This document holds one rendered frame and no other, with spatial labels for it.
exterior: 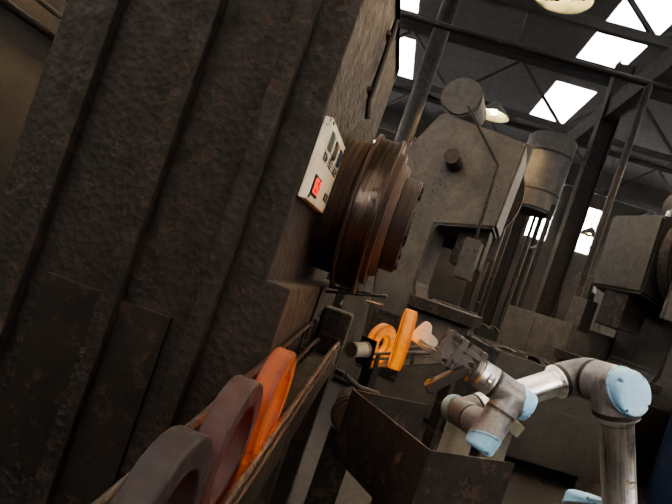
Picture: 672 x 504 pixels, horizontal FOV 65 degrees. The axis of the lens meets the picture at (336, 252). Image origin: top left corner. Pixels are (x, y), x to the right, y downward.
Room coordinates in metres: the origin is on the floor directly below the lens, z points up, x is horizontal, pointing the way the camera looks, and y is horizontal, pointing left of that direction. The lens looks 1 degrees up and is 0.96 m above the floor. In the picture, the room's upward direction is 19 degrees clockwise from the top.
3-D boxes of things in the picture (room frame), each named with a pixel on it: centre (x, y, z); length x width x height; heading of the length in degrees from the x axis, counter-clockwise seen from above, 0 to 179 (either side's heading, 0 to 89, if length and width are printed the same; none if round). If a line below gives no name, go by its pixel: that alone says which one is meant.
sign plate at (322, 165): (1.23, 0.09, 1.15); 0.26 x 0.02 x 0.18; 173
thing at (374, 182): (1.55, -0.06, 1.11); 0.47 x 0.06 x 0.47; 173
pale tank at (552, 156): (10.03, -3.25, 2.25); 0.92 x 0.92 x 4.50
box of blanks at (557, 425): (3.83, -1.63, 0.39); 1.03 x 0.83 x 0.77; 98
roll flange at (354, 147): (1.56, 0.02, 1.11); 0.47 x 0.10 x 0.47; 173
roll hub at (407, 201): (1.54, -0.16, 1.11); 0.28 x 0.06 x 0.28; 173
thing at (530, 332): (5.40, -2.38, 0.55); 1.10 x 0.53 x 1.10; 13
